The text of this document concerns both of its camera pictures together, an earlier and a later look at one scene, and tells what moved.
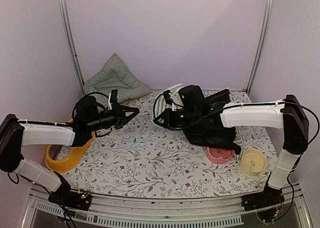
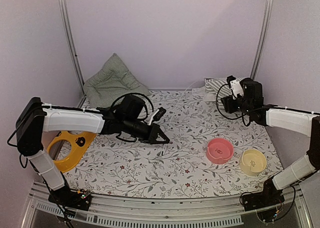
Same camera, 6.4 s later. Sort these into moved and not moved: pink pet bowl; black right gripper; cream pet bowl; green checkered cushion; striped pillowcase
Moved: black right gripper; striped pillowcase
Not moved: pink pet bowl; green checkered cushion; cream pet bowl
